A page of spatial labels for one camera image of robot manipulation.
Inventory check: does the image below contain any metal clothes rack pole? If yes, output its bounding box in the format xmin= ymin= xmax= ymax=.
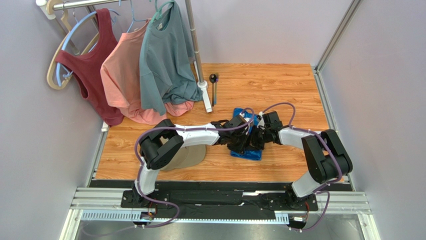
xmin=36 ymin=0 xmax=204 ymax=82

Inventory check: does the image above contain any teal t-shirt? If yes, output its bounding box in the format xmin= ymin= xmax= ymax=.
xmin=139 ymin=0 xmax=203 ymax=115

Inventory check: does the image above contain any wooden clothes hanger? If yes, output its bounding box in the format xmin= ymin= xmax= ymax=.
xmin=37 ymin=0 xmax=99 ymax=90

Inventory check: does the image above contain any blue cloth napkin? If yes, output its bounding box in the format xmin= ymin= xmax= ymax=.
xmin=230 ymin=107 xmax=263 ymax=161

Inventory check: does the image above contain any teal clothes hanger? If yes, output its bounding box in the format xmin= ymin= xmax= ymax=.
xmin=150 ymin=0 xmax=175 ymax=23

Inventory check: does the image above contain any beige baseball cap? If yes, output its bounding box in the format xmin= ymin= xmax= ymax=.
xmin=160 ymin=145 xmax=207 ymax=171

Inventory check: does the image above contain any light blue clothes hanger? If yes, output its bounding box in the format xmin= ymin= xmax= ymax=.
xmin=46 ymin=11 xmax=100 ymax=90

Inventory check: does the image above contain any black spoon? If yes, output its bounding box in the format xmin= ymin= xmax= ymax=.
xmin=209 ymin=73 xmax=216 ymax=107

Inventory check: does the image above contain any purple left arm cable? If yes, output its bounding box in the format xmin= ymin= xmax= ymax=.
xmin=134 ymin=107 xmax=256 ymax=229

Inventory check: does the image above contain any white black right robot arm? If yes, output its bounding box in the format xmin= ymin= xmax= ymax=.
xmin=249 ymin=111 xmax=353 ymax=198

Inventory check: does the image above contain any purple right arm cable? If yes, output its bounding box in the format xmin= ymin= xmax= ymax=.
xmin=261 ymin=101 xmax=344 ymax=233

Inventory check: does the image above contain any aluminium frame rail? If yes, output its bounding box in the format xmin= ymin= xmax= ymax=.
xmin=60 ymin=187 xmax=380 ymax=240

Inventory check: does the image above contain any pink t-shirt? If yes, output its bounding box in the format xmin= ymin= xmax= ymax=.
xmin=99 ymin=19 xmax=196 ymax=125

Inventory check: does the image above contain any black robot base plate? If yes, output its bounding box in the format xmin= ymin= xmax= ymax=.
xmin=120 ymin=189 xmax=319 ymax=212

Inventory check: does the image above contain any maroon tank top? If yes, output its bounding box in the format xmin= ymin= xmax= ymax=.
xmin=55 ymin=8 xmax=124 ymax=126

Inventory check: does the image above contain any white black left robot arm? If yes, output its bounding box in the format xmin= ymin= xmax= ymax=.
xmin=134 ymin=115 xmax=254 ymax=197

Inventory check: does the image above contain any white clothes rack foot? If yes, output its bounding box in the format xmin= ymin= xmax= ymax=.
xmin=197 ymin=80 xmax=213 ymax=113

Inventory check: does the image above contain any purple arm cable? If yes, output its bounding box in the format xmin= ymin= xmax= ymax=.
xmin=134 ymin=107 xmax=256 ymax=229
xmin=261 ymin=101 xmax=344 ymax=233

